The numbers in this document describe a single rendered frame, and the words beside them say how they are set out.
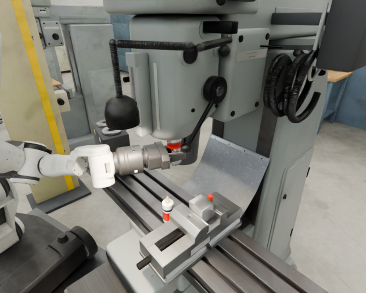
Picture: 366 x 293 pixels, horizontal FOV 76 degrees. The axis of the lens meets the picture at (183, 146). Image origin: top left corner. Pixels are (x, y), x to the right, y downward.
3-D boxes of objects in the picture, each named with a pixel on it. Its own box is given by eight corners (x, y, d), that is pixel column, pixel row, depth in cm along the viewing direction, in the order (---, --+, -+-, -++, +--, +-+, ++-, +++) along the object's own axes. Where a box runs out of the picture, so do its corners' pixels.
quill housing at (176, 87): (172, 153, 61) (169, 13, 46) (131, 129, 74) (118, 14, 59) (219, 132, 72) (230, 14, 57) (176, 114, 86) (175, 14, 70)
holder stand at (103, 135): (108, 175, 111) (101, 137, 101) (97, 154, 127) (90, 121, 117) (133, 167, 116) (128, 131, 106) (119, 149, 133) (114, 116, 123)
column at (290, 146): (247, 320, 143) (319, 42, 68) (194, 267, 173) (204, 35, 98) (286, 268, 172) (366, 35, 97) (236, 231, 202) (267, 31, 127)
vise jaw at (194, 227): (194, 243, 69) (195, 234, 67) (168, 219, 77) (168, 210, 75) (208, 232, 72) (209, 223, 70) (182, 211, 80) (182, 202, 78)
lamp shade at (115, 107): (99, 127, 49) (93, 98, 46) (119, 115, 55) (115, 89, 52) (128, 132, 47) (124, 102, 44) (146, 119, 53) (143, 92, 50)
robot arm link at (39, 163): (79, 181, 75) (35, 181, 81) (85, 150, 78) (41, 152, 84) (52, 176, 66) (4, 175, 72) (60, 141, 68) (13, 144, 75)
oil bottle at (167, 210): (167, 225, 84) (166, 202, 78) (160, 218, 86) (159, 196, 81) (176, 220, 86) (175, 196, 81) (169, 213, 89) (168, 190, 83)
